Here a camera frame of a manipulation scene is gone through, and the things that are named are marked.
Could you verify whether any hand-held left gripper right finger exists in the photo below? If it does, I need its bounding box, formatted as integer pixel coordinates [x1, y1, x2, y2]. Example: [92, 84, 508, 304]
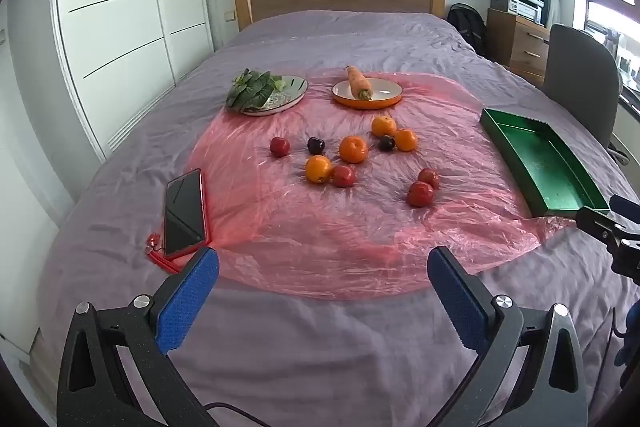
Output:
[426, 246, 588, 427]

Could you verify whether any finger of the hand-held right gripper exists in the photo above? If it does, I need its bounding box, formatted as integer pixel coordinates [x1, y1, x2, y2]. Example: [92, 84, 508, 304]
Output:
[611, 195, 640, 224]
[574, 205, 632, 253]

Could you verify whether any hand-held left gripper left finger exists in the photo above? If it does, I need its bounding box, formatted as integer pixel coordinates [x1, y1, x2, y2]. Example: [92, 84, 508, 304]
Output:
[56, 246, 221, 427]

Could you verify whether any green tray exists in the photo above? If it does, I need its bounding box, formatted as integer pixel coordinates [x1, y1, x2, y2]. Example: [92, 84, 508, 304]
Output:
[480, 108, 611, 218]

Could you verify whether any orange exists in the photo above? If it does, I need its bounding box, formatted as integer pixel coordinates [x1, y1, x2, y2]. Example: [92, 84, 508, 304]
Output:
[371, 115, 398, 138]
[394, 128, 418, 152]
[305, 155, 334, 184]
[338, 135, 369, 164]

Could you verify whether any smartphone in red case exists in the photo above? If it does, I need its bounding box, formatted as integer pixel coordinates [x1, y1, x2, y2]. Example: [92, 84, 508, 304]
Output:
[162, 168, 208, 259]

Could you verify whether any pink plastic sheet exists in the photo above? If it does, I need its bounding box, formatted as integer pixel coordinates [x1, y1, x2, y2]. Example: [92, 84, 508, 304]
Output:
[187, 69, 581, 300]

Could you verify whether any grey chair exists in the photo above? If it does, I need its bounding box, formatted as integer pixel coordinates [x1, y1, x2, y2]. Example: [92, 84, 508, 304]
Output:
[543, 23, 631, 165]

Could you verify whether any wooden dresser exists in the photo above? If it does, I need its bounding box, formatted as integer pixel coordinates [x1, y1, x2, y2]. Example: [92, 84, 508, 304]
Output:
[486, 8, 551, 88]

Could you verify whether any leafy green vegetable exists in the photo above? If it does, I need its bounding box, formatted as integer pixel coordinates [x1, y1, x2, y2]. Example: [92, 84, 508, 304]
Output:
[225, 68, 288, 110]

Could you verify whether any orange-rimmed plate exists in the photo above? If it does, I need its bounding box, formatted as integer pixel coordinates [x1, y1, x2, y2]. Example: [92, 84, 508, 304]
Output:
[331, 78, 403, 110]

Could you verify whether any white printer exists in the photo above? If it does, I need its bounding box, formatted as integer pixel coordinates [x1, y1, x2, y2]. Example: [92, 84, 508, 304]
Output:
[507, 0, 545, 24]

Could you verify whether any patterned white plate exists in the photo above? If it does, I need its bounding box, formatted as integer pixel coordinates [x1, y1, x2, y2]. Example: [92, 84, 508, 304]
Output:
[239, 75, 308, 116]

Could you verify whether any black backpack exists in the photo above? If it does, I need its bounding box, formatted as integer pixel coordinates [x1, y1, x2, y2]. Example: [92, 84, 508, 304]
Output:
[446, 3, 488, 55]

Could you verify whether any carrot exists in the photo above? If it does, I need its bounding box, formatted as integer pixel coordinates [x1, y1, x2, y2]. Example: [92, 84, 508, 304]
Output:
[345, 65, 373, 101]

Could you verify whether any white wardrobe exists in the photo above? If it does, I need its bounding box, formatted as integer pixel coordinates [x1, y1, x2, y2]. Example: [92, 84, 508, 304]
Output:
[50, 0, 216, 162]

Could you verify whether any red wrist strap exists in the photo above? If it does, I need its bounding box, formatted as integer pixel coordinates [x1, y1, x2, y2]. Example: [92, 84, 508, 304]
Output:
[145, 233, 186, 275]

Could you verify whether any black cable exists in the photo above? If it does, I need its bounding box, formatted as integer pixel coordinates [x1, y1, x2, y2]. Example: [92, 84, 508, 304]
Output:
[606, 304, 628, 345]
[202, 401, 281, 427]

